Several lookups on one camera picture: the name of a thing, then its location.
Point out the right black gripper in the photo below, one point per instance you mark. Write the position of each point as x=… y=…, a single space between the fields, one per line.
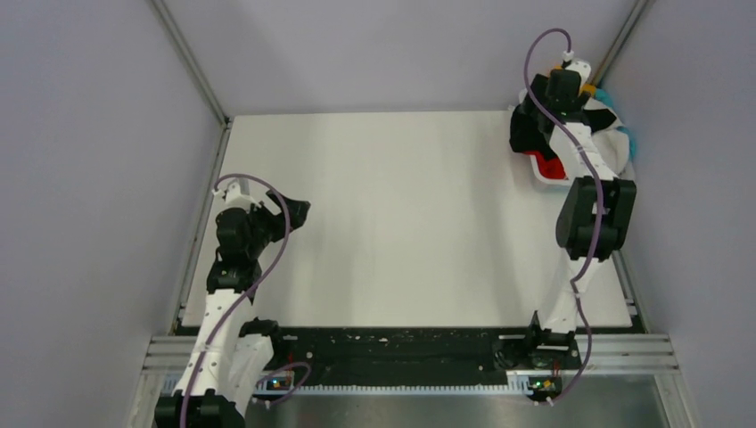
x=539 y=86

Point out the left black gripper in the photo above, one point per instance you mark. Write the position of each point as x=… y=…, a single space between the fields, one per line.
x=277 y=219

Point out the black t-shirt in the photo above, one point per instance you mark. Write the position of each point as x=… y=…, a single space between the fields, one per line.
x=525 y=136

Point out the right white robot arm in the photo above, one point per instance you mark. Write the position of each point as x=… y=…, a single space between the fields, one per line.
x=555 y=124

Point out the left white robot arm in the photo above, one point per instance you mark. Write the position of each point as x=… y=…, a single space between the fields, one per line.
x=233 y=346

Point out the white t-shirt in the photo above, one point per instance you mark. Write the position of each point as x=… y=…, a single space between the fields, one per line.
x=612 y=143

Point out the red t-shirt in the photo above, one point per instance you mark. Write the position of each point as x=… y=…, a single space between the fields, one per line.
x=546 y=170

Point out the white laundry basket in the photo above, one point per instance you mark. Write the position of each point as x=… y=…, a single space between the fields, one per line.
x=604 y=97

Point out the right aluminium frame post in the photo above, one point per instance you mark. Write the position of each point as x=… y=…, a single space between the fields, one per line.
x=635 y=15

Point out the aluminium frame post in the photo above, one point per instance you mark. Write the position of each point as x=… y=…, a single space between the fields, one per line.
x=635 y=15
x=188 y=59

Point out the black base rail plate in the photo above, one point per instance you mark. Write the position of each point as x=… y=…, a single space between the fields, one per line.
x=418 y=356

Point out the white slotted cable duct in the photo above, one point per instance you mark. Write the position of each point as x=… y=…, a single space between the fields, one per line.
x=280 y=384

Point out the left aluminium frame post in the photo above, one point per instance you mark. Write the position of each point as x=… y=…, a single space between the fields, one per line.
x=188 y=59

